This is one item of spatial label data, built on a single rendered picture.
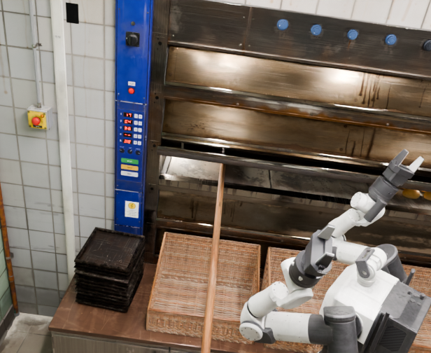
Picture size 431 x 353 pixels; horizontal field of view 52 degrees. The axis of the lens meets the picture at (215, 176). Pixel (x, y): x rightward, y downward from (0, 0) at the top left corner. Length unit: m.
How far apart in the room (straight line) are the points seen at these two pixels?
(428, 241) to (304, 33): 1.36
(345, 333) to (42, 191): 1.80
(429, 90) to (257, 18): 0.87
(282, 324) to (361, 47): 1.27
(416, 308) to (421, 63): 1.12
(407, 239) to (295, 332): 1.35
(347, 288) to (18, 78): 1.75
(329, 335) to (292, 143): 1.07
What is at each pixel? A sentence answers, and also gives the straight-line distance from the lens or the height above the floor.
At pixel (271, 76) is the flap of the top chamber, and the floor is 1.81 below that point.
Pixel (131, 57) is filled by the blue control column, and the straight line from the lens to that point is 2.11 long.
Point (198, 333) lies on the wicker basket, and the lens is 2.34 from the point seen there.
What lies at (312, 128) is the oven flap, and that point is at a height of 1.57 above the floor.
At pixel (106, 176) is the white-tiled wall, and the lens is 2.43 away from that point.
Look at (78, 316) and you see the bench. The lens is 2.46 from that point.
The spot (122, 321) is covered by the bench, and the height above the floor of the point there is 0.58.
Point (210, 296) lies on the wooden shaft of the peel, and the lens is 1.68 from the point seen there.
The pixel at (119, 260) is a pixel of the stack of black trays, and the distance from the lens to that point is 2.30.
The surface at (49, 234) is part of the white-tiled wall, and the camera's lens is 2.78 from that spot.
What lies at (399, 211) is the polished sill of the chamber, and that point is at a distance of 2.56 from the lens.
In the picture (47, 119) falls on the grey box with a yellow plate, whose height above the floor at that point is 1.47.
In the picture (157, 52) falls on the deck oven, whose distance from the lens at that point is 2.11.
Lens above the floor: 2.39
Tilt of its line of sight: 30 degrees down
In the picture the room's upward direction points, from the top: 8 degrees clockwise
